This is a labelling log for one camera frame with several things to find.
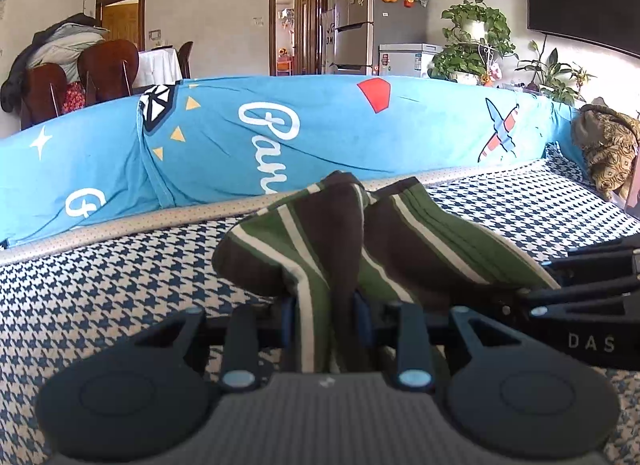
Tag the blue printed sofa cover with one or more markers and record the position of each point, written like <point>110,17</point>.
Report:
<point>400,145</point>

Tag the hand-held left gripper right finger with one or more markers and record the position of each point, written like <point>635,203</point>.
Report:
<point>362,322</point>

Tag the brown wooden chair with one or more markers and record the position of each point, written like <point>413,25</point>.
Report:
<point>107,70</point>
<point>42,95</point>

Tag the dark wooden chair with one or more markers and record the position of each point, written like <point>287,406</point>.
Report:
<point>185,59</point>

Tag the green brown striped t-shirt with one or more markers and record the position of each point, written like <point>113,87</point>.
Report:
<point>325,225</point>

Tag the wooden door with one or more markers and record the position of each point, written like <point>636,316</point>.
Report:
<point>120,20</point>

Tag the houndstooth sofa mat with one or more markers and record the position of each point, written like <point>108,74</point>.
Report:
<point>100,285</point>

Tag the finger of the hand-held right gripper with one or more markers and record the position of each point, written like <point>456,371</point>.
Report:
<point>575,301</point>
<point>600,265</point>

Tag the slender leafy potted plant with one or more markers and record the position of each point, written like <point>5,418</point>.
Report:
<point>550,75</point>

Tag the silver refrigerator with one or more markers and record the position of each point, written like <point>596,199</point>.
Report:
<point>355,35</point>

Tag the bushy green potted plant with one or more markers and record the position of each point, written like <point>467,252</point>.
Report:
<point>475,40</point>

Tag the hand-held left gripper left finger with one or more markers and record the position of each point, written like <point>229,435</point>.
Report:
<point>287,325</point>

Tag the red floral cloth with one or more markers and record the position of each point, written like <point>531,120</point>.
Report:
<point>74,97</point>

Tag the table with white tablecloth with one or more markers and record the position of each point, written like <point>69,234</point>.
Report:
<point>157,67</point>

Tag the pile of coats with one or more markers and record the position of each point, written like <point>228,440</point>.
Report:
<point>55,42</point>

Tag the black television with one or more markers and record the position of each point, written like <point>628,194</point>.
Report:
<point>580,0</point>

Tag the wooden doorway frame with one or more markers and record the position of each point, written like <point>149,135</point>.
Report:
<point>272,20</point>

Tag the white chest freezer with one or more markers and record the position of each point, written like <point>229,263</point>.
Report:
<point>405,60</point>

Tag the brown patterned cloth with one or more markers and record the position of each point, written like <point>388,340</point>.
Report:
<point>607,145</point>

